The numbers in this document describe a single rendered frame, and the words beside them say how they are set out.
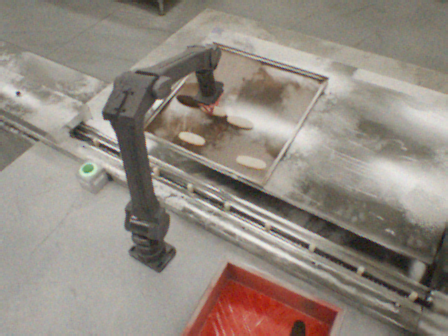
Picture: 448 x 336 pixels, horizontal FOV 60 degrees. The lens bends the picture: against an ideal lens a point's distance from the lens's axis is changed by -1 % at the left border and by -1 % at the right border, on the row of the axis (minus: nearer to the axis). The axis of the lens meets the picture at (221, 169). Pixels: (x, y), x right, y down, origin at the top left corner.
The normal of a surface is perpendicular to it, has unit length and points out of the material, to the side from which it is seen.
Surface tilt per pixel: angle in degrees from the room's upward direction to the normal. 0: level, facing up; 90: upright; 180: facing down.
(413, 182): 10
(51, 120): 0
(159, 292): 0
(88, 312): 0
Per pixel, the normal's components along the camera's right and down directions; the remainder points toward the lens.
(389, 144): -0.14, -0.53
